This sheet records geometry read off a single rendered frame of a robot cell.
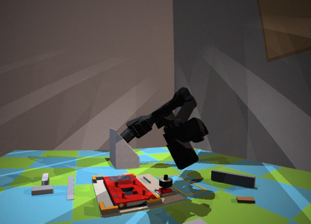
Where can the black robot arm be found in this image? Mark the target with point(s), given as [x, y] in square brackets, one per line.
[194, 129]

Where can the brown flat block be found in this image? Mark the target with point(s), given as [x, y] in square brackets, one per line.
[245, 199]

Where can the black tyre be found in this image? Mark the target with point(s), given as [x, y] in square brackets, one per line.
[166, 183]

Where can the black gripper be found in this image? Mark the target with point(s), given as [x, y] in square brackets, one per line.
[180, 149]

